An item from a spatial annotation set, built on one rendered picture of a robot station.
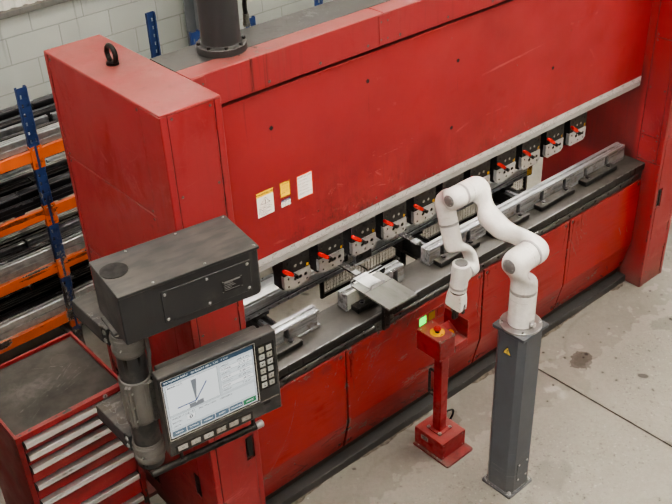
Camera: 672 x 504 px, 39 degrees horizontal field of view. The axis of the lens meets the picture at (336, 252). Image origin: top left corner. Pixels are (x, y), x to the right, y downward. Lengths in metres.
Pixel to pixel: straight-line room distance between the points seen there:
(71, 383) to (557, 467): 2.46
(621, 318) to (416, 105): 2.37
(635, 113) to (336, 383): 2.53
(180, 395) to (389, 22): 1.78
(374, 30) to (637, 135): 2.43
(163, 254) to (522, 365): 1.89
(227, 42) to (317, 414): 1.89
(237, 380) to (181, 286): 0.47
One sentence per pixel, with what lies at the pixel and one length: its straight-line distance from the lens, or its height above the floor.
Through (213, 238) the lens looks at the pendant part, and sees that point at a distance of 3.19.
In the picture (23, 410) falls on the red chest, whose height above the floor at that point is 0.98.
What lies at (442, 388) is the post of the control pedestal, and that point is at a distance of 4.86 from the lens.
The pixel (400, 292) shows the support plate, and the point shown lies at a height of 1.00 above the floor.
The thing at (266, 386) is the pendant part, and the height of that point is 1.37.
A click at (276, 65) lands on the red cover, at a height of 2.24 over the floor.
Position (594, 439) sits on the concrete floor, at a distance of 5.29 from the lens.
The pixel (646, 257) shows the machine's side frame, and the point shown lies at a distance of 6.33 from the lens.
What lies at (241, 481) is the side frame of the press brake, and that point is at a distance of 4.35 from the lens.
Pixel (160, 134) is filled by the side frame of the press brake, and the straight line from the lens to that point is 3.27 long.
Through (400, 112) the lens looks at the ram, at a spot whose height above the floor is 1.81.
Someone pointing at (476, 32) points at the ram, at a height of 2.05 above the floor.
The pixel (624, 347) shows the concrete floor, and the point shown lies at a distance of 5.92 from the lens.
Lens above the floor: 3.63
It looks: 33 degrees down
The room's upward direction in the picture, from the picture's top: 3 degrees counter-clockwise
